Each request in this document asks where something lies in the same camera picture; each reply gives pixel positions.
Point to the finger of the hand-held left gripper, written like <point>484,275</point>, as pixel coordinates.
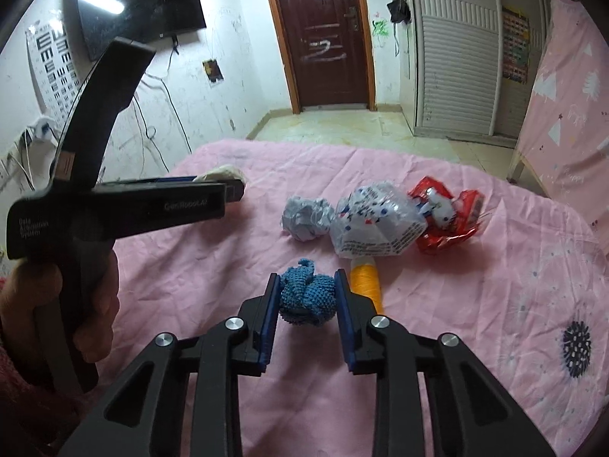
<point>234,191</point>

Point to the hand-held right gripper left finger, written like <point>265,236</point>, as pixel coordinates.
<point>270,328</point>

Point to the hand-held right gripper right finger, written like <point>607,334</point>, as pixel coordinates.
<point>343,328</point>

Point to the cream cloth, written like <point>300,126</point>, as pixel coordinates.
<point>221,174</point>

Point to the blue knitted cloth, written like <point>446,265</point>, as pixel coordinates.
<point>307,295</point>

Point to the person's left forearm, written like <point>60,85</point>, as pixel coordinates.
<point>33,400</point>

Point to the person's left hand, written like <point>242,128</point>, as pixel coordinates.
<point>97,309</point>

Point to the yellow thread spool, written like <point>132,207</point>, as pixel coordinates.
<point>367,285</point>

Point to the white crumpled paper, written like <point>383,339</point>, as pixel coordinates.
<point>307,217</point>

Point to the pink bed sheet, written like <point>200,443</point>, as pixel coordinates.
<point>200,266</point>

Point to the clear printed plastic bag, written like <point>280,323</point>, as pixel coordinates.
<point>376,221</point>

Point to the eye chart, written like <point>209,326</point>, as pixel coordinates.
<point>57,71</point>

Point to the red snack wrapper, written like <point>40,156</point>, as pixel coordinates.
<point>452,228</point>

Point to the dark brown door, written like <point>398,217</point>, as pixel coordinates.
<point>323,33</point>

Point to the white slatted wardrobe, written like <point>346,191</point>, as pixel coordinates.
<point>452,57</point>

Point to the pink printed curtain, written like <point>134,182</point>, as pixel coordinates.
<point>571,119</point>

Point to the broken wall socket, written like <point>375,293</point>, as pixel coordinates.
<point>213,71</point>

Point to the black wall television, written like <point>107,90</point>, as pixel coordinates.
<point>142,9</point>

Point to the wooden bunk bed frame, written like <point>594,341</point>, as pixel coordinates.
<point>516,166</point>

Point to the colourful wall poster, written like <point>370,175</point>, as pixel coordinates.
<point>515,45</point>

